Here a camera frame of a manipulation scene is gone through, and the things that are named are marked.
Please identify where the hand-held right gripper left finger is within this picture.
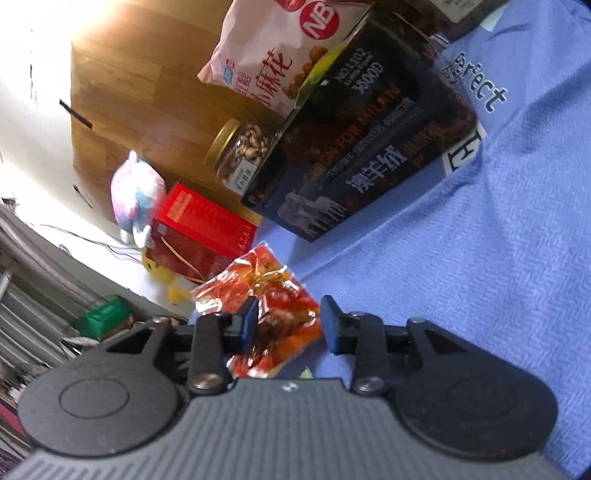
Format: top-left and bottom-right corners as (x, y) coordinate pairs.
(105, 295), (259, 397)

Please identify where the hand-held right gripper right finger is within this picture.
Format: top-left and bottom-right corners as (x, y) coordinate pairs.
(321, 295), (481, 397)

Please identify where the red snack packet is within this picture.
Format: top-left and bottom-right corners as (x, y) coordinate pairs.
(190, 242), (322, 379)

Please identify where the black printed cardboard box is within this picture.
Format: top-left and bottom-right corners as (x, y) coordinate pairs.
(241, 4), (488, 243)

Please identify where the yellow plush toy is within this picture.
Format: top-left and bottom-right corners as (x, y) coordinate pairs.
(142, 251), (192, 306)

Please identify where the red gift box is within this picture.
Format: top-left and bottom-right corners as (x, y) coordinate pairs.
(147, 182), (258, 284)

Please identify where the blue blanket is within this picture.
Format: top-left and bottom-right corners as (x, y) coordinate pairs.
(185, 0), (591, 479)

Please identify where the green plastic box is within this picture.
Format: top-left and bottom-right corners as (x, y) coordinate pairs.
(71, 298), (134, 341)

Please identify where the gold lid nut jar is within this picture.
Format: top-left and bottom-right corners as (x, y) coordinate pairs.
(204, 119), (279, 192)

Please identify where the pink white plush toy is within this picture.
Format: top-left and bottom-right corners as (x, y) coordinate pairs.
(110, 150), (167, 247)

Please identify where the grey curtain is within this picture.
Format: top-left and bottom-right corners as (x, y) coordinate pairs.
(0, 198), (98, 370)

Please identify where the pink snack bag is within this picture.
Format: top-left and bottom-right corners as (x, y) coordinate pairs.
(198, 0), (375, 118)

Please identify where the thin black cable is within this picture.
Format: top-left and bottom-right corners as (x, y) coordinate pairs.
(41, 222), (145, 262)

